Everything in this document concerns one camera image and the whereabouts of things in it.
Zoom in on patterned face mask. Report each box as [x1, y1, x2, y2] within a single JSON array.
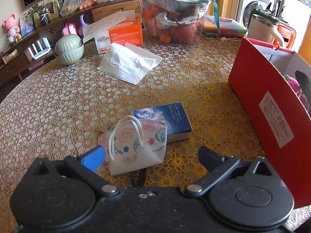
[[98, 115, 168, 176]]

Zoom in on black sock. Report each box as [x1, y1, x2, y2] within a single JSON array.
[[295, 70, 311, 115]]

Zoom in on blue card box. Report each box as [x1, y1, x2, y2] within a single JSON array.
[[132, 103, 192, 143]]

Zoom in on red and white cardboard box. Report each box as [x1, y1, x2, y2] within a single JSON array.
[[228, 38, 310, 208]]

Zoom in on pink plush strawberry toy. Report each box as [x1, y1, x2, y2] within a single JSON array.
[[285, 75, 309, 110]]

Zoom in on white tissue pack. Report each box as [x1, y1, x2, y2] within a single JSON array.
[[97, 43, 162, 85]]

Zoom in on green round ceramic jar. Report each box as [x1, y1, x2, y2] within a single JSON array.
[[54, 34, 84, 65]]

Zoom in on white wifi router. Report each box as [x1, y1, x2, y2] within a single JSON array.
[[27, 37, 52, 61]]

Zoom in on colourful flat box stack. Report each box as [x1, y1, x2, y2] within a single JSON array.
[[203, 15, 247, 38]]

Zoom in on purple vase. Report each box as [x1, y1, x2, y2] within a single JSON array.
[[78, 13, 94, 37]]

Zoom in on orange tissue box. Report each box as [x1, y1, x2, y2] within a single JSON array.
[[83, 10, 143, 54]]

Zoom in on wooden tv cabinet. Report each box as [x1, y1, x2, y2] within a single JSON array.
[[1, 0, 142, 85]]

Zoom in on framed picture with plant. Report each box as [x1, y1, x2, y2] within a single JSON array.
[[23, 0, 59, 28]]

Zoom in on clear fruit basket with bag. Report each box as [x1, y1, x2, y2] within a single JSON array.
[[138, 0, 220, 45]]

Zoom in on pink teddy bear figure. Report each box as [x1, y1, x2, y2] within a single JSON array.
[[3, 14, 22, 46]]

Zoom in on plastic bag with oranges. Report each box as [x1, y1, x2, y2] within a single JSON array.
[[60, 0, 97, 17]]

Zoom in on cream mug with handle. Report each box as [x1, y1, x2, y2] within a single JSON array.
[[248, 15, 285, 47]]

